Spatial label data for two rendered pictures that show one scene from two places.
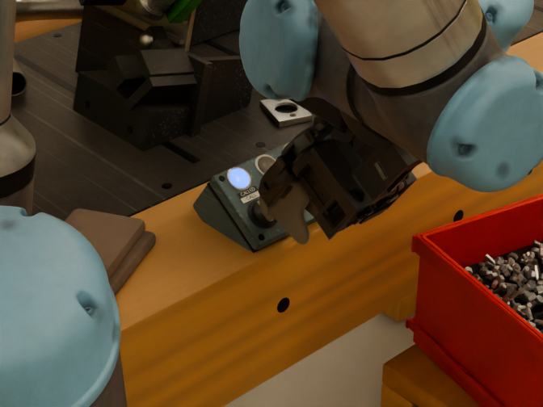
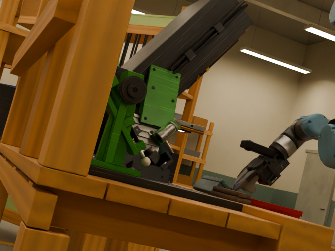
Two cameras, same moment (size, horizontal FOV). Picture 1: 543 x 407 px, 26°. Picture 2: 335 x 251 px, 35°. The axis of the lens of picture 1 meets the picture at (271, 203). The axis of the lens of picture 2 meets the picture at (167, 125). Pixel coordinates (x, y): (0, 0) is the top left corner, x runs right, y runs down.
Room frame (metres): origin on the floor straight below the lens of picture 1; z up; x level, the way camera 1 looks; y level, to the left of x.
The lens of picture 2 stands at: (0.48, 1.70, 0.92)
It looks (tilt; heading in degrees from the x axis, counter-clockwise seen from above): 5 degrees up; 292
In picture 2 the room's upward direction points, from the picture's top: 14 degrees clockwise
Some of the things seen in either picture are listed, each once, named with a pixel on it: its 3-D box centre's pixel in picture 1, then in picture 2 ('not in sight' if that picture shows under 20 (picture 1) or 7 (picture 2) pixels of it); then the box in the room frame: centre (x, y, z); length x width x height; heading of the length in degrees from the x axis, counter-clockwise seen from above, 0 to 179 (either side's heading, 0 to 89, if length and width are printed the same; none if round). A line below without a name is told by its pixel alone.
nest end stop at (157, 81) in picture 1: (161, 92); (164, 166); (1.11, 0.12, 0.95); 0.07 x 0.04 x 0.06; 132
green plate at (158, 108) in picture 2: not in sight; (157, 98); (1.22, 0.06, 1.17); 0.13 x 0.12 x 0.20; 132
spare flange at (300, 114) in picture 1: (285, 111); not in sight; (1.16, -0.02, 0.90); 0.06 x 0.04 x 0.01; 23
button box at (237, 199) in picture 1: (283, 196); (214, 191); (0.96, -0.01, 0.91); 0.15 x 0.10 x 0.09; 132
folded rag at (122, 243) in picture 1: (93, 251); (231, 194); (0.87, 0.16, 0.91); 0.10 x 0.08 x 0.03; 161
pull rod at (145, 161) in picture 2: not in sight; (142, 155); (1.09, 0.36, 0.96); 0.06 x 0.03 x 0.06; 42
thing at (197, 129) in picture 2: not in sight; (149, 117); (1.29, -0.08, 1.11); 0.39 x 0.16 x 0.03; 42
